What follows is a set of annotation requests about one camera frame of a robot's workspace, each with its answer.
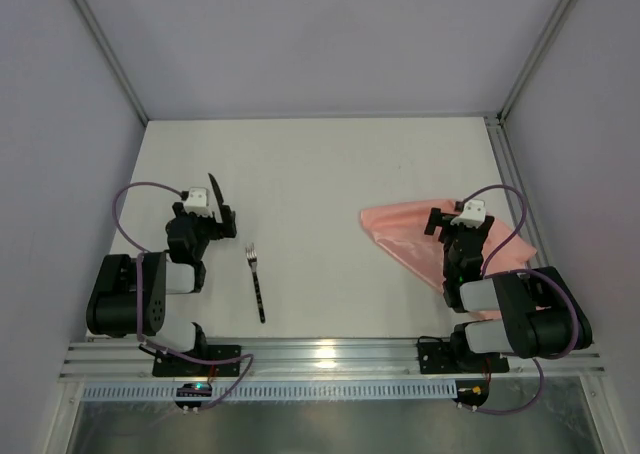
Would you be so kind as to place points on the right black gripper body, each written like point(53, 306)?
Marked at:
point(455, 229)

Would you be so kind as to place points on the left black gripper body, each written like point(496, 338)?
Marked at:
point(220, 222)

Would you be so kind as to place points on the pink satin napkin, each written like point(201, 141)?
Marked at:
point(398, 229)

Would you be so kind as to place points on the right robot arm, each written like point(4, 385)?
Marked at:
point(538, 315)

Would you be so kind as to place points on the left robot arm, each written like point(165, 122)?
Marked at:
point(129, 294)

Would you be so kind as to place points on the black knife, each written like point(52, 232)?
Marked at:
point(217, 192)

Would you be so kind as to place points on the right controller board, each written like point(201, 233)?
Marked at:
point(470, 395)

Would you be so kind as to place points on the controller board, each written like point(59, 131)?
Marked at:
point(192, 396)
point(470, 395)

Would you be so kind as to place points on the left controller board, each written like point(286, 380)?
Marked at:
point(192, 396)

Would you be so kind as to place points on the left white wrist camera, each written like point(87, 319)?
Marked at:
point(196, 201)

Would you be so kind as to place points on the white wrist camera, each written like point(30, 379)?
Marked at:
point(470, 213)
point(196, 201)

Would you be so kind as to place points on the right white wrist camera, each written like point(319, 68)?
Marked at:
point(470, 213)

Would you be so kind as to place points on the silver fork black handle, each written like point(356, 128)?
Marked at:
point(252, 260)

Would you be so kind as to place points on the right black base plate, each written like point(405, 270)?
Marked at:
point(435, 356)

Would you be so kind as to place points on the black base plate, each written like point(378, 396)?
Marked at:
point(168, 365)
point(435, 356)

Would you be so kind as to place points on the right side aluminium rail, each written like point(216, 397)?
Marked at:
point(510, 175)

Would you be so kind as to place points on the aluminium rail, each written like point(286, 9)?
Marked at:
point(274, 359)
point(510, 175)

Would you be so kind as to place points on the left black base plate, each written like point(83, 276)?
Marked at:
point(168, 365)

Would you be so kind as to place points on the aluminium front rail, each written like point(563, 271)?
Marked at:
point(274, 359)

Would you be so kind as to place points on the grey slotted cable duct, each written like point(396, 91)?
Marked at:
point(252, 391)

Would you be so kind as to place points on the left corner frame post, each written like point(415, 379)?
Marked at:
point(105, 49)

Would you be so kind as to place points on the corner frame post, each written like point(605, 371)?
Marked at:
point(543, 43)
point(105, 49)

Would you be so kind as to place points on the right corner frame post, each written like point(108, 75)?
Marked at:
point(543, 43)

